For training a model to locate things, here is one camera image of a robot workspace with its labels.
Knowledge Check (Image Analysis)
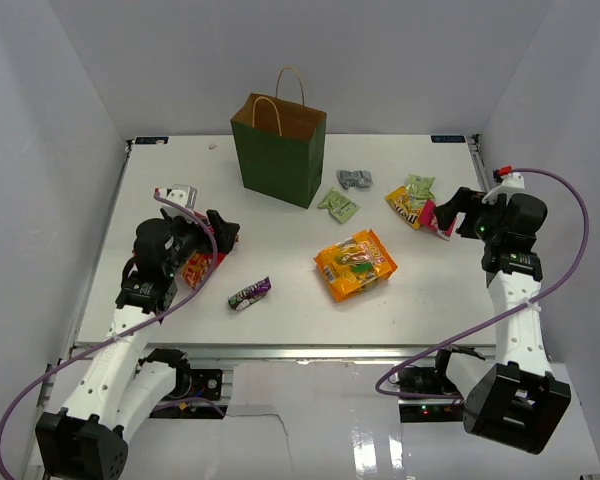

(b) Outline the green paper bag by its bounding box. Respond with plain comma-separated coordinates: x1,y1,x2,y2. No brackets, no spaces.
230,93,327,209

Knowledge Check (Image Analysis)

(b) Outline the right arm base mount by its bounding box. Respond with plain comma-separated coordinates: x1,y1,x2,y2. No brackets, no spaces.
389,366,464,424

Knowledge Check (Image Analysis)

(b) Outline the blue label right corner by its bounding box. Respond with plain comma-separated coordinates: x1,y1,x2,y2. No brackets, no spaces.
430,134,466,144

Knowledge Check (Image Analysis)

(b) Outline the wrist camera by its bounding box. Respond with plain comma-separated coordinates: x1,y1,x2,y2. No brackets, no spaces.
482,166,525,205
154,184,198,211

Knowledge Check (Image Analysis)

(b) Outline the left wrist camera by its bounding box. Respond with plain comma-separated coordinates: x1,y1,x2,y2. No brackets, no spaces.
154,184,198,211

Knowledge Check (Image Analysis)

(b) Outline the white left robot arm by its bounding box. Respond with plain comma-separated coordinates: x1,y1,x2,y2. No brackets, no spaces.
35,210,240,479

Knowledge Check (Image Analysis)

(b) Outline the blue label corner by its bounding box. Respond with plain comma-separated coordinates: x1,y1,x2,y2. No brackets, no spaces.
134,136,169,145
430,134,466,144

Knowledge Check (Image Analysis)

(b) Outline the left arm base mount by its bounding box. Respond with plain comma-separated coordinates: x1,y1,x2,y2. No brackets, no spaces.
150,369,230,420

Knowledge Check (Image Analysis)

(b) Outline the grey snack packet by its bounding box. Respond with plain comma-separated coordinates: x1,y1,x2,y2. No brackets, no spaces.
336,170,373,190

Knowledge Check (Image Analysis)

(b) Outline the red snack bag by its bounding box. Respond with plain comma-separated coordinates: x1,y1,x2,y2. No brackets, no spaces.
179,249,213,290

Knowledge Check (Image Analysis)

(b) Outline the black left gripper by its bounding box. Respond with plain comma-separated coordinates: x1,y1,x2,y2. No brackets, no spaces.
160,208,238,277

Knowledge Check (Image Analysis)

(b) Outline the light green snack packet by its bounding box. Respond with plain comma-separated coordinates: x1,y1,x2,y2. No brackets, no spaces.
317,187,360,224

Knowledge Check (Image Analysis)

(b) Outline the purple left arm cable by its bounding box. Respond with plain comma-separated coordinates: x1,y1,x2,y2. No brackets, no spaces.
0,193,218,480

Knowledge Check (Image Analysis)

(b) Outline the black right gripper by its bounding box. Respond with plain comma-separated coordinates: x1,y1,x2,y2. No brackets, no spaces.
435,188,512,246

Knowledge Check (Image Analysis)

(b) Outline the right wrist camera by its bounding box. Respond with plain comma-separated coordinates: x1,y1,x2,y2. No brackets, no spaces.
482,166,525,205

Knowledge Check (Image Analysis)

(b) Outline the yellow M&M's bag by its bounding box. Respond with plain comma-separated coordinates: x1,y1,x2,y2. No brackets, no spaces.
385,186,427,230

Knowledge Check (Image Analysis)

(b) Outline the purple candy wrapper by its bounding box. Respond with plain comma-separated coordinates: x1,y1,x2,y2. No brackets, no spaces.
228,277,271,311

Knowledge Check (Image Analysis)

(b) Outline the pink candy packet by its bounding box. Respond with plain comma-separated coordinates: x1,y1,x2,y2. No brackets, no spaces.
419,199,455,241

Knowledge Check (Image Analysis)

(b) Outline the blue label left corner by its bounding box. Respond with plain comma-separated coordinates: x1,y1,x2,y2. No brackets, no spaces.
134,136,169,145

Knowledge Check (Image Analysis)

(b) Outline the orange candy bag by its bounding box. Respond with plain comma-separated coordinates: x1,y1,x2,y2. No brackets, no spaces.
314,229,398,303

